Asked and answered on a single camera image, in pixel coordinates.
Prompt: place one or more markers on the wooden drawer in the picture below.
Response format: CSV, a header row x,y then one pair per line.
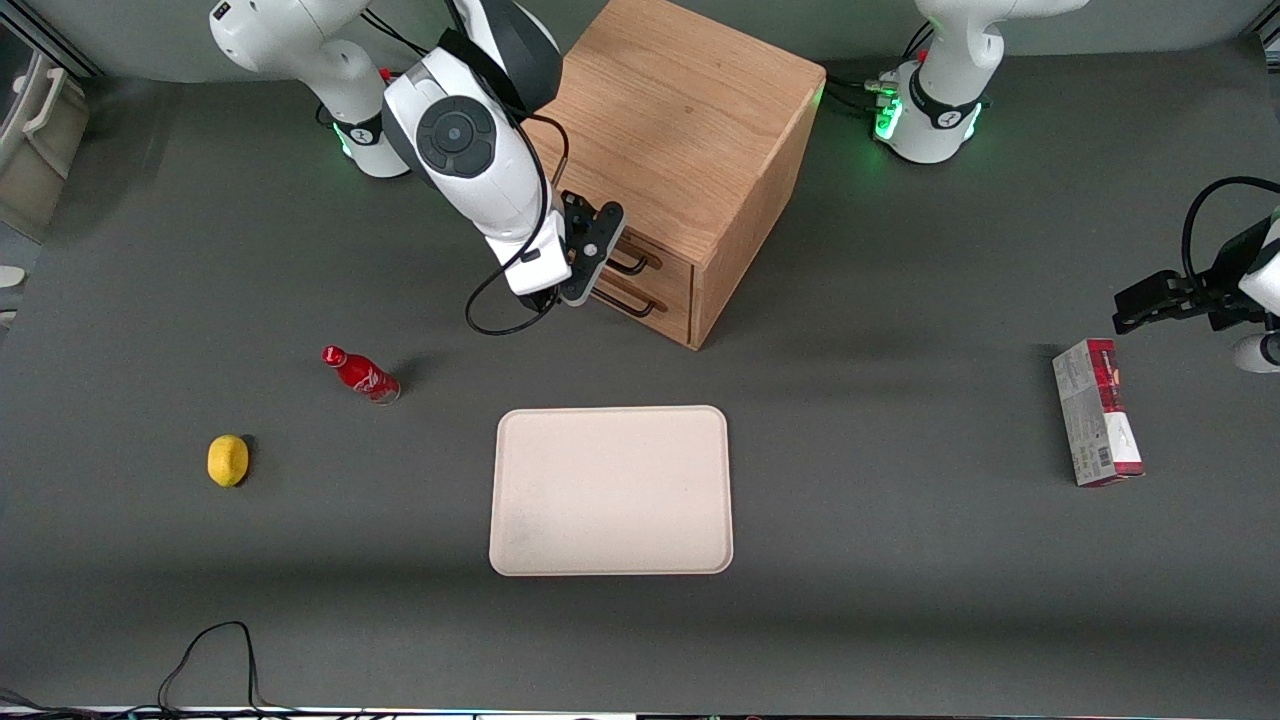
x,y
676,278
675,322

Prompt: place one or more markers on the yellow lemon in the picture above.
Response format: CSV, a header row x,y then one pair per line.
x,y
228,460

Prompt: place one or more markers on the aluminium frame rail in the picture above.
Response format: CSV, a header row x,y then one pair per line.
x,y
60,50

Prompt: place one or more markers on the oak wooden cabinet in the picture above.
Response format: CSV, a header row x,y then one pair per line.
x,y
690,110

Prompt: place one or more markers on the red soda bottle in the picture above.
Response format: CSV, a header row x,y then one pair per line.
x,y
365,378

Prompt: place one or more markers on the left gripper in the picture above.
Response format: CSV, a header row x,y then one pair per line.
x,y
1222,283

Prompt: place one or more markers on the grey and red carton box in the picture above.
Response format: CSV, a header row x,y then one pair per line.
x,y
1095,420

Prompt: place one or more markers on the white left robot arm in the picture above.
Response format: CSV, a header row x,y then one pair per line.
x,y
940,120

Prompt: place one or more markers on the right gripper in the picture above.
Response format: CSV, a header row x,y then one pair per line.
x,y
536,300

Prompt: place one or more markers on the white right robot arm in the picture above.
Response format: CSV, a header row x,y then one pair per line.
x,y
455,135

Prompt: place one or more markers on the beige plastic bin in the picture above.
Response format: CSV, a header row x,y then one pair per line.
x,y
45,150

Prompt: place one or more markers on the beige plastic tray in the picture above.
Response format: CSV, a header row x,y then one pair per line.
x,y
610,490

